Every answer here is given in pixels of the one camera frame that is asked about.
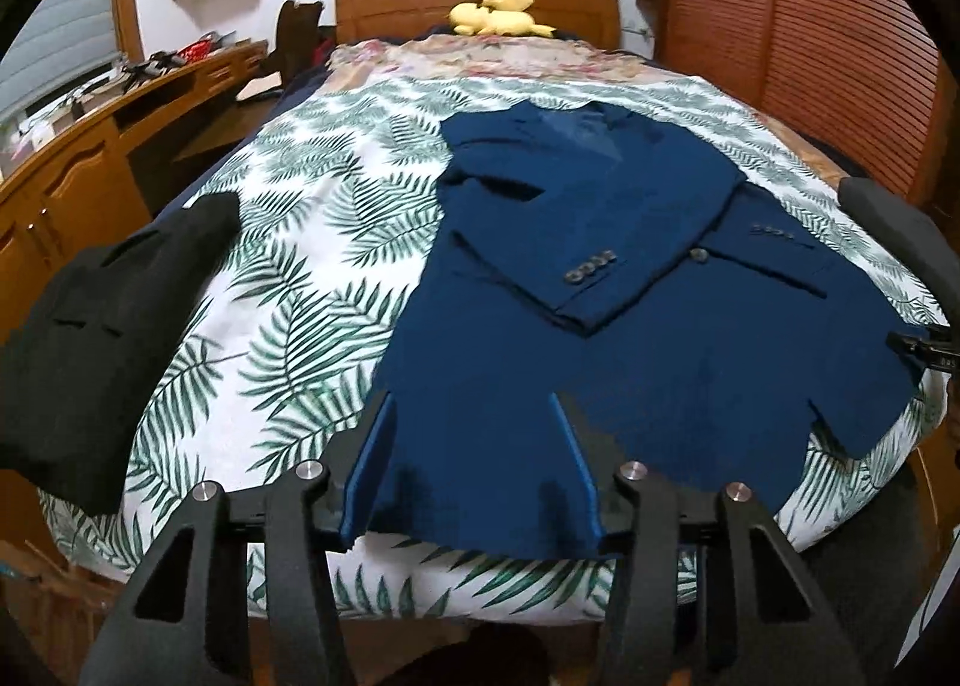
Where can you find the navy blue blazer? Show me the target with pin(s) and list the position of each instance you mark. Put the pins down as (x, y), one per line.
(525, 326)

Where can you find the grey window blind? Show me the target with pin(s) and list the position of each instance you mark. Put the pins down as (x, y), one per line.
(60, 34)

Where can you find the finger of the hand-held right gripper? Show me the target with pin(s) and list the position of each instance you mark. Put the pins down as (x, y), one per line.
(904, 345)

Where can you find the yellow plush toy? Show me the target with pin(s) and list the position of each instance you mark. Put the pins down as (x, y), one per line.
(487, 17)

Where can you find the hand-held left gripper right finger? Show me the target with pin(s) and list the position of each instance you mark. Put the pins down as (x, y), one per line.
(583, 491)

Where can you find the wooden desk cabinet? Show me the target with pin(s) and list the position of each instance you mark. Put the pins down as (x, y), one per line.
(75, 169)

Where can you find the dark chair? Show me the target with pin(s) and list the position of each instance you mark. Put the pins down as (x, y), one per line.
(296, 41)

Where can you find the black jacket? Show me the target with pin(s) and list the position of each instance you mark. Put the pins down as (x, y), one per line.
(90, 341)

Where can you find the dark grey garment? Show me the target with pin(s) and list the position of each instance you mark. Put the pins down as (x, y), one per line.
(900, 229)

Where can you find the red basket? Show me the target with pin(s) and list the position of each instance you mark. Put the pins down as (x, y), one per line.
(199, 49)

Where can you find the wooden louvered wardrobe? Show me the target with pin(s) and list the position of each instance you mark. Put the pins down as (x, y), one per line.
(787, 19)

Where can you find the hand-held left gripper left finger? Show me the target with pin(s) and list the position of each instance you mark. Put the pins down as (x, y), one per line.
(358, 498)

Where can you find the black tool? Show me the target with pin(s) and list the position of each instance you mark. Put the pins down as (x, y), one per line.
(154, 66)

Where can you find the bed with leaf-print cover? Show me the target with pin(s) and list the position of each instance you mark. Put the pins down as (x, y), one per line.
(300, 296)

